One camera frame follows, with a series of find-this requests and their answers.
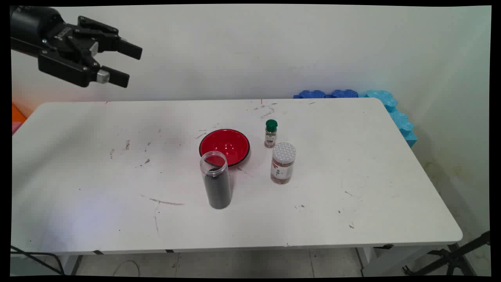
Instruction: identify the red bowl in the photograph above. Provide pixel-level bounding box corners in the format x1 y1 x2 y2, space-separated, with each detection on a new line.
198 128 251 168

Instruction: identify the orange block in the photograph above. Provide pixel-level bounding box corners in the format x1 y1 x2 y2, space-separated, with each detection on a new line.
12 103 27 124

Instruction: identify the nut jar with white lid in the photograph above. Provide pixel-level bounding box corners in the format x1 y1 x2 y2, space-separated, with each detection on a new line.
270 142 297 184

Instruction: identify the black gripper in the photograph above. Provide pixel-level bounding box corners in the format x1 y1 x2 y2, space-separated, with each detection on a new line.
10 6 143 88

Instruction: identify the thin black loose cable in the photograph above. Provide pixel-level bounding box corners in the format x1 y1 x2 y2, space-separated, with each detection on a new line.
11 245 65 275

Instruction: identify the light blue foam mat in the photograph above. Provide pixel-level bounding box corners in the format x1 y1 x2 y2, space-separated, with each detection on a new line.
358 90 418 148

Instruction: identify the dark blue foam mat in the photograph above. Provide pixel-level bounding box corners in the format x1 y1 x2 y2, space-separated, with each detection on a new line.
294 89 359 99

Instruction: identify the clear jar with black grains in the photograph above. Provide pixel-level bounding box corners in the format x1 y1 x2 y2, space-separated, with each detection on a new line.
200 151 232 210

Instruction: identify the green-capped spice bottle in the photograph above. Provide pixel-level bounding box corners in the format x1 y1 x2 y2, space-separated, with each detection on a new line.
264 119 278 148

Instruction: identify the black tripod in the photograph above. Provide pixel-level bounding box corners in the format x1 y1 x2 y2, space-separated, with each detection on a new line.
402 231 491 277

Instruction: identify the white table leg frame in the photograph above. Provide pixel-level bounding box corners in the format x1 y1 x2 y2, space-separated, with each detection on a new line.
59 255 83 275
355 245 462 277

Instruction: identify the thin grey cable loop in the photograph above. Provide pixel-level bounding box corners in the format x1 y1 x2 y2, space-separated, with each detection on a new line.
113 260 141 277

